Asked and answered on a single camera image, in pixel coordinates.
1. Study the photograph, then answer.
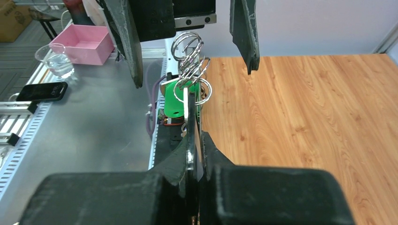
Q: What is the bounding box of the clear plastic cup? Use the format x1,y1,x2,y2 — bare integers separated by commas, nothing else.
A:
34,43,75,79

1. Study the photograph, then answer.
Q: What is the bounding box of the pink box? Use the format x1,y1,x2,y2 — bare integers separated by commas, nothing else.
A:
50,24,115,66

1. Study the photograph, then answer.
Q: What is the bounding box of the black smartphone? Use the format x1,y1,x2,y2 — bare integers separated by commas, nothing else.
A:
16,82,68,102

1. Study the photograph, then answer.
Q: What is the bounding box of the cardboard box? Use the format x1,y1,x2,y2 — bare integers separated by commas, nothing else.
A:
0,0,32,43

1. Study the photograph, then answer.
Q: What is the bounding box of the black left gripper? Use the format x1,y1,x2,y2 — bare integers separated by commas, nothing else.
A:
104,0,260,88

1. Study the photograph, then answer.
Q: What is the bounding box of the green key tag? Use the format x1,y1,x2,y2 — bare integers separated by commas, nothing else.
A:
160,78,199,118

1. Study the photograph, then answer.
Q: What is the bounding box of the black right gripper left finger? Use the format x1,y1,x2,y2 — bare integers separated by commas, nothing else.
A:
19,138,190,225

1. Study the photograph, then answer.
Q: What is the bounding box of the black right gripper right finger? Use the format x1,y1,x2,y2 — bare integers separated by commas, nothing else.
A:
199,132,355,225

